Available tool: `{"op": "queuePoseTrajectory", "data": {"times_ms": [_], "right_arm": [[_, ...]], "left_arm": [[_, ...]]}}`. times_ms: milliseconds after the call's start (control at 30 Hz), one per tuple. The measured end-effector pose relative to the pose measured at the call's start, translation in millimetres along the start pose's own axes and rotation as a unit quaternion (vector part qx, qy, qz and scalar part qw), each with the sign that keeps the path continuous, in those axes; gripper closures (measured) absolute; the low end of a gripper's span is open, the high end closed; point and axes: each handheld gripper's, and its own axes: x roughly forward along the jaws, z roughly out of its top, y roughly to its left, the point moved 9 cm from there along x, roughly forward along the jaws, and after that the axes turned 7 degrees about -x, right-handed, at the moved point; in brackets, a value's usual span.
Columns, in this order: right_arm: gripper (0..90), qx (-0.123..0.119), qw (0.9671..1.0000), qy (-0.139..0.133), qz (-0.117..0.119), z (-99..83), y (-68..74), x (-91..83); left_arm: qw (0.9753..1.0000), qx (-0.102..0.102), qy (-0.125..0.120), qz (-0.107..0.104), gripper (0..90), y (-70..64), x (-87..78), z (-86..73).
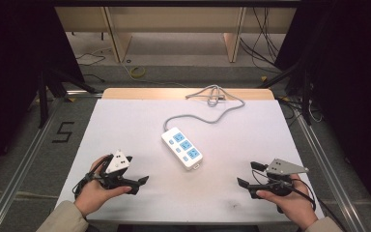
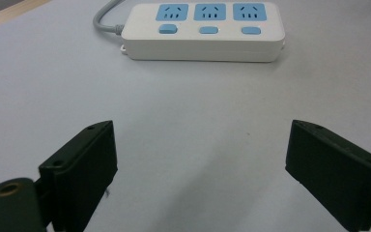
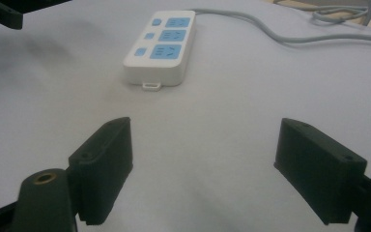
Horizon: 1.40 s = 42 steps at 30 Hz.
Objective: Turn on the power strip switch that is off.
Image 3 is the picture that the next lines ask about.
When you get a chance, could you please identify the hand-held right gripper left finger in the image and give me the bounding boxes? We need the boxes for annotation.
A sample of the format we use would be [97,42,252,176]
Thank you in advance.
[67,116,134,226]

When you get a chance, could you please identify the grey coiled cable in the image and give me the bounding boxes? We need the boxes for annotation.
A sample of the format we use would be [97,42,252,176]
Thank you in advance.
[311,0,371,28]

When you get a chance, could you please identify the grey power strip cable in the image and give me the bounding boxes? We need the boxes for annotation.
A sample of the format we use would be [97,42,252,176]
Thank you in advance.
[191,8,371,46]

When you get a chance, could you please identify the white power strip blue sockets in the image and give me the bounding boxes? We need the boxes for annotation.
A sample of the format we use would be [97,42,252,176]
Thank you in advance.
[122,10,197,93]

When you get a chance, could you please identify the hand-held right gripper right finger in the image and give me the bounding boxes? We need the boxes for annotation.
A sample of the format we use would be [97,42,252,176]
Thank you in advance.
[273,117,368,226]

